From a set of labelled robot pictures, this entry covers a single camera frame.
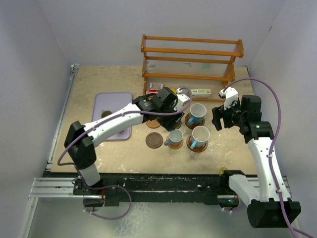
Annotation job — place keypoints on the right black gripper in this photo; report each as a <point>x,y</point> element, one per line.
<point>219,112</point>

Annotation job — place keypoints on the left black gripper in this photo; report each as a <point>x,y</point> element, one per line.
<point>171,124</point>

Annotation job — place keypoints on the grey blue mug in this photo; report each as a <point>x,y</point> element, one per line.
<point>175,138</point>

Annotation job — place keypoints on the light wood coaster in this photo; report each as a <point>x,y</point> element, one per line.
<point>153,124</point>

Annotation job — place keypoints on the teal mug white inside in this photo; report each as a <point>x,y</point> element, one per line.
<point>197,114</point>

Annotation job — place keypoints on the dark brown coaster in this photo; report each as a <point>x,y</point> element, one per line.
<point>154,140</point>

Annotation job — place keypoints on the light blue tall mug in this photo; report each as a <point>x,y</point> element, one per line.
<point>200,136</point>

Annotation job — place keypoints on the orange terracotta coaster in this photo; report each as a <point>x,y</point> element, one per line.
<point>177,146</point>

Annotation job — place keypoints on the dark walnut coaster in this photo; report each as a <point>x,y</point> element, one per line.
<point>179,124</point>

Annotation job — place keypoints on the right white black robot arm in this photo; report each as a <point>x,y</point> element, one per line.
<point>270,205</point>

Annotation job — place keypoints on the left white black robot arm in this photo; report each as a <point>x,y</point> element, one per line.
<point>165,106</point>

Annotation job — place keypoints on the olive green small cup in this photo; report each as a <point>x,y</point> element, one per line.
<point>105,114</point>

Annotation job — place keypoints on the green white long box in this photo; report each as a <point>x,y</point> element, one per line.
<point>201,93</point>

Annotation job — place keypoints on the red white small box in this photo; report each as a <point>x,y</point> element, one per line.
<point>151,91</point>

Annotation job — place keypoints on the yellow tape roll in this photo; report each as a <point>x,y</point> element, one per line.
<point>222,170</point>

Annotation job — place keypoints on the wooden three-tier shelf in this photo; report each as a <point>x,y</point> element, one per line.
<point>189,58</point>

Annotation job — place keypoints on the lavender plastic tray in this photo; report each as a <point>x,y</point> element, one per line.
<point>110,101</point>

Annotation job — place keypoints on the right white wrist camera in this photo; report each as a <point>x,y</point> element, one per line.
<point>230,95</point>

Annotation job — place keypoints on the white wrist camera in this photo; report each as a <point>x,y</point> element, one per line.
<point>181,100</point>
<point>230,95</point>

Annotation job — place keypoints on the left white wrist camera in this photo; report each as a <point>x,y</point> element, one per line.
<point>181,100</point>

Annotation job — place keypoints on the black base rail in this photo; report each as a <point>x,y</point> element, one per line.
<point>155,188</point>

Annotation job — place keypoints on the aluminium frame rail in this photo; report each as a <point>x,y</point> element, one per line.
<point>44,188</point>

